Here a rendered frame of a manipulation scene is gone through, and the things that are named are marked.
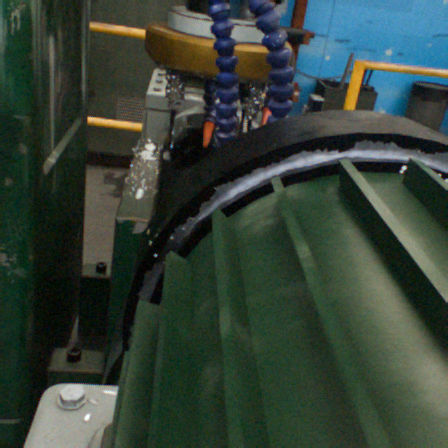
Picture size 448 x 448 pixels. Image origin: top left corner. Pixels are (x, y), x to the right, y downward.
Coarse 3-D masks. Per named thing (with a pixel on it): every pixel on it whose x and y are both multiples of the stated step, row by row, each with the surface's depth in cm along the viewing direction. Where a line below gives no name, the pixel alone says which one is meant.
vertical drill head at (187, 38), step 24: (192, 0) 66; (240, 0) 64; (168, 24) 67; (192, 24) 64; (240, 24) 64; (168, 48) 63; (192, 48) 62; (240, 48) 62; (264, 48) 63; (288, 48) 67; (168, 72) 66; (192, 72) 64; (216, 72) 63; (240, 72) 63; (264, 72) 64; (168, 96) 68; (240, 96) 76; (168, 144) 71
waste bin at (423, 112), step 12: (420, 84) 562; (432, 84) 573; (420, 96) 550; (432, 96) 544; (444, 96) 545; (408, 108) 565; (420, 108) 553; (432, 108) 549; (444, 108) 553; (420, 120) 556; (432, 120) 554
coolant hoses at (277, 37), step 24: (216, 0) 52; (264, 0) 47; (216, 24) 52; (264, 24) 47; (216, 48) 53; (288, 72) 49; (216, 96) 55; (288, 96) 50; (216, 120) 57; (264, 120) 87; (216, 144) 59
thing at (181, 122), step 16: (192, 112) 107; (240, 112) 111; (176, 128) 102; (192, 128) 97; (176, 144) 97; (192, 144) 97; (208, 144) 97; (176, 160) 98; (192, 160) 98; (176, 176) 99; (160, 192) 100
